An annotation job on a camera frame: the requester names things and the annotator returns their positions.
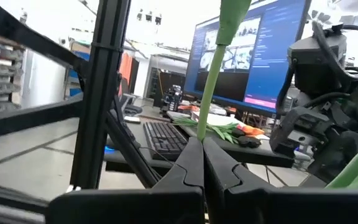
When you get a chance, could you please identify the orange artificial flowers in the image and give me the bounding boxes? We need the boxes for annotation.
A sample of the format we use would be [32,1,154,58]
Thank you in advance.
[172,116,266,144]

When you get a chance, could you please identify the orange panel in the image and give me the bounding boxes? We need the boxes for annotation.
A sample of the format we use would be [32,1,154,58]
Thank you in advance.
[118,52,134,97]

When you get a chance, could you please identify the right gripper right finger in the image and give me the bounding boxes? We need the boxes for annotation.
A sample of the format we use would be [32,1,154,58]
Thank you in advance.
[202,136,358,224]

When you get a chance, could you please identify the blue-screen computer monitor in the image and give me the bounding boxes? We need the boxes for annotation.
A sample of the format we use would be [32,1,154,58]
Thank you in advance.
[183,0,312,116]

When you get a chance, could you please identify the small black desk device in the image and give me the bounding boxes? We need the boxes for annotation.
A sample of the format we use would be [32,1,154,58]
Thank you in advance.
[163,84,183,113]

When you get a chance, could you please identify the backlit black keyboard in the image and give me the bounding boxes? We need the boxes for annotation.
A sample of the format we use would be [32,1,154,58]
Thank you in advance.
[142,120,188,162]

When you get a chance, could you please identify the grey computer desk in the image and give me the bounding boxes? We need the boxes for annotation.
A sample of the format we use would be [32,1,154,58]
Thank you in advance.
[104,105,295,175]

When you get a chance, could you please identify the white flat box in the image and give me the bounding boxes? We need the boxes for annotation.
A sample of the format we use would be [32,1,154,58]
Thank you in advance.
[191,110,239,127]

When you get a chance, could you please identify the black aluminium table frame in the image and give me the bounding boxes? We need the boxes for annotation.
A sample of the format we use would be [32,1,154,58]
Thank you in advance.
[0,0,167,224]

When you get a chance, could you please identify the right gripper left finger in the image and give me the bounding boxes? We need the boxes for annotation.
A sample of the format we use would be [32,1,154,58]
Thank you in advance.
[46,136,205,224]

